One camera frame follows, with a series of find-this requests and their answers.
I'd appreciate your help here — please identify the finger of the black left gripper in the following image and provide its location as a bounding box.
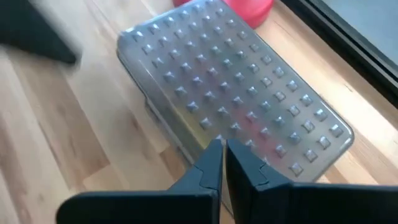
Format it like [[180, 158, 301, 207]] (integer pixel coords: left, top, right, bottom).
[[0, 0, 78, 65]]

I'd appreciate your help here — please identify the studded translucent box lid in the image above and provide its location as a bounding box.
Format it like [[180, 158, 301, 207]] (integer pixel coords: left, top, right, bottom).
[[116, 0, 355, 187]]

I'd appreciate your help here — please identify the black aluminium table frame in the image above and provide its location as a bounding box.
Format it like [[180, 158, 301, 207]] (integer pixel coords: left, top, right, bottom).
[[279, 0, 398, 110]]

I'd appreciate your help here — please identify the translucent plastic supply box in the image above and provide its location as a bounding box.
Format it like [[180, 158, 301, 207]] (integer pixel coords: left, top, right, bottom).
[[117, 52, 203, 166]]

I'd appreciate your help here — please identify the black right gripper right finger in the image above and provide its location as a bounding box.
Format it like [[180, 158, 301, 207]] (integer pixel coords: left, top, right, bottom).
[[226, 139, 398, 224]]

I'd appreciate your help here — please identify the red desk lamp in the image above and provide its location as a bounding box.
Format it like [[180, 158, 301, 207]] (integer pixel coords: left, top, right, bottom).
[[172, 0, 275, 30]]

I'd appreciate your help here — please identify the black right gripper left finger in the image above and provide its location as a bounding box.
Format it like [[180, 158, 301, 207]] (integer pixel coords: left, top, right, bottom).
[[55, 139, 224, 224]]

